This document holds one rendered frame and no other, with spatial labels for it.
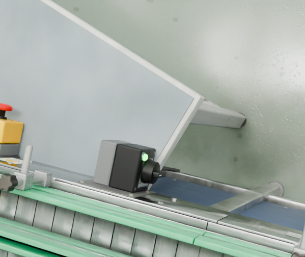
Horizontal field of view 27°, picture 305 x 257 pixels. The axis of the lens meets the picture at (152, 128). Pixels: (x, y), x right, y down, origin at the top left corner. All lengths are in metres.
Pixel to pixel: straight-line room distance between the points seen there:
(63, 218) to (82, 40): 0.36
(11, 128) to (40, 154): 0.08
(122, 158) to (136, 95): 0.15
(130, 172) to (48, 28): 0.36
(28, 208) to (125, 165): 0.19
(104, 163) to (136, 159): 0.06
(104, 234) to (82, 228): 0.04
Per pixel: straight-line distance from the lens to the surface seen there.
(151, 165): 1.13
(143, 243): 1.08
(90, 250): 1.08
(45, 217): 1.15
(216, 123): 1.59
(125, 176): 1.12
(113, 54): 1.24
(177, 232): 0.97
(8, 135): 1.27
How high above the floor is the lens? 1.88
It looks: 71 degrees down
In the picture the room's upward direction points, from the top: 87 degrees counter-clockwise
